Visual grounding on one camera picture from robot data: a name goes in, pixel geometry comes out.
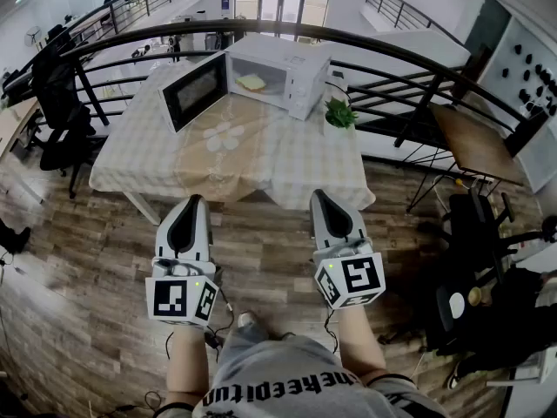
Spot white microwave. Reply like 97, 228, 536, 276
157, 32, 332, 134

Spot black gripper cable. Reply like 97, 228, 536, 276
324, 307, 341, 353
164, 288, 238, 363

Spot glass entrance door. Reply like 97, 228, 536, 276
234, 0, 335, 29

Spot wooden side table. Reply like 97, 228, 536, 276
406, 102, 526, 213

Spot black cord with ring end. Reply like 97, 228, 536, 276
324, 80, 353, 108

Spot person's left forearm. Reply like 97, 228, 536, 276
166, 327, 211, 408

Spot black curved railing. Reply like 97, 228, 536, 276
0, 18, 549, 156

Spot person's right forearm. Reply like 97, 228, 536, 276
337, 305, 389, 385

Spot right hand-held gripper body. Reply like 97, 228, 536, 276
313, 237, 387, 311

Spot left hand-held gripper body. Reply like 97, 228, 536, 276
144, 257, 220, 330

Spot black office chair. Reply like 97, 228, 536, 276
417, 192, 557, 365
30, 44, 110, 199

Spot white shelf with black items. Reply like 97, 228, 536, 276
478, 15, 557, 193

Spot green potted plant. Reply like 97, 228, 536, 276
324, 96, 360, 137

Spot black bag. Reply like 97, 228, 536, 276
0, 218, 32, 255

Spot white round plate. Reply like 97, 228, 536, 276
447, 292, 466, 318

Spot person's grey printed shirt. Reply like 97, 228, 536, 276
151, 335, 449, 418

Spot table with checkered cloth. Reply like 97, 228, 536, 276
89, 61, 376, 211

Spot person's grey trousers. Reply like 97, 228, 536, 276
216, 322, 273, 365

